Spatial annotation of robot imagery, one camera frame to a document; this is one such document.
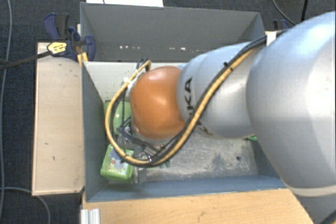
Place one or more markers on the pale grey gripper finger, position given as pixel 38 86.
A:
pixel 141 175

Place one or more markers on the green printed box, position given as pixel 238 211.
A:
pixel 115 168

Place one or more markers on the small green object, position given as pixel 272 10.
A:
pixel 252 138

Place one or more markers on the light green round object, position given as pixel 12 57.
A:
pixel 118 112

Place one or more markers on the grey metal bin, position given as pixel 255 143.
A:
pixel 162 31

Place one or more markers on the pale wood board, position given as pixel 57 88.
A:
pixel 59 123

